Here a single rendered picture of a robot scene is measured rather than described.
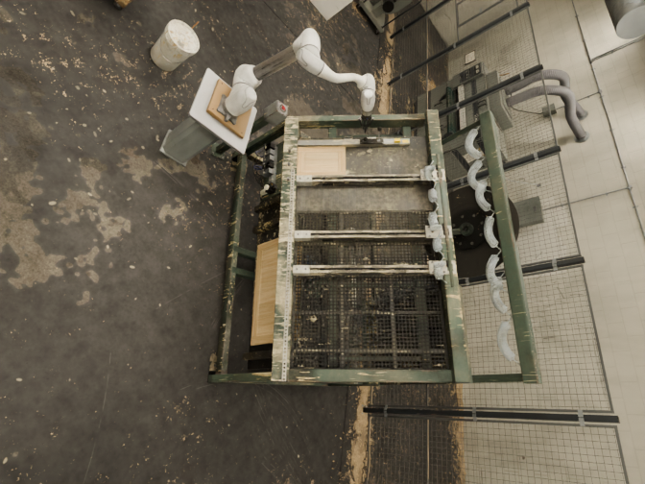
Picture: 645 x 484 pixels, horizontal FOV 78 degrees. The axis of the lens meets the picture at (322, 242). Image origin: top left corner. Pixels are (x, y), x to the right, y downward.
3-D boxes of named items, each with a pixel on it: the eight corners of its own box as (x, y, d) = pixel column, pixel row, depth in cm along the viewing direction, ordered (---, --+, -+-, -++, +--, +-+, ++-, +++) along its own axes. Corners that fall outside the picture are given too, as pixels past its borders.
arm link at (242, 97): (223, 108, 292) (242, 95, 279) (226, 89, 299) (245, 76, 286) (240, 120, 303) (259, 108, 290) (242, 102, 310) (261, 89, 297)
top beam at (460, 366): (423, 116, 348) (425, 108, 338) (435, 116, 347) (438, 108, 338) (450, 383, 267) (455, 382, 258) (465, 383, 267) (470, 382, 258)
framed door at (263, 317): (259, 245, 366) (257, 245, 364) (301, 230, 331) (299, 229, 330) (252, 345, 333) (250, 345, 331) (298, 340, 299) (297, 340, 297)
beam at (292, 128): (286, 123, 358) (284, 115, 348) (299, 123, 357) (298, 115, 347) (273, 381, 278) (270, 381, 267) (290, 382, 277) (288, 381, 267)
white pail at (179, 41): (154, 35, 363) (180, 4, 334) (182, 59, 382) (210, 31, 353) (142, 57, 348) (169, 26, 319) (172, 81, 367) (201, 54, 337)
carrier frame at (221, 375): (231, 153, 401) (288, 117, 349) (322, 200, 496) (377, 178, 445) (206, 382, 321) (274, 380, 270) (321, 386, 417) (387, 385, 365)
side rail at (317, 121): (299, 123, 357) (298, 115, 347) (422, 121, 353) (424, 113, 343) (299, 129, 355) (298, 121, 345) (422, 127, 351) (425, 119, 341)
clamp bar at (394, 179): (297, 178, 330) (294, 161, 308) (441, 176, 325) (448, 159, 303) (297, 188, 326) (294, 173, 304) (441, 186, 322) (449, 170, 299)
